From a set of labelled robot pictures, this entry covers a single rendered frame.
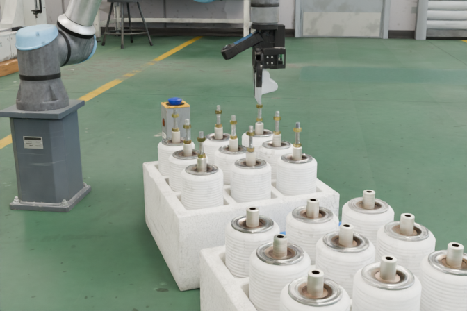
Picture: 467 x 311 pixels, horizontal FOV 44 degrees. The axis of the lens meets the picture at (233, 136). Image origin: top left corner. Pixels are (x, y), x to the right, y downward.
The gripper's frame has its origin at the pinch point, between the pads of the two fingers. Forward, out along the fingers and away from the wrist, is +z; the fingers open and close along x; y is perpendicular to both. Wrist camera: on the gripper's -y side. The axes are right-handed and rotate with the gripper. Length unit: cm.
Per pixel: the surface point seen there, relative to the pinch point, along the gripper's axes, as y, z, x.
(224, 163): -9.9, 12.1, -18.5
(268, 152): 1.3, 10.6, -15.2
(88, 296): -41, 35, -38
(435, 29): 244, 24, 443
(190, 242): -18.8, 23.5, -37.7
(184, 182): -19.7, 12.0, -31.5
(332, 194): 14.6, 17.1, -28.2
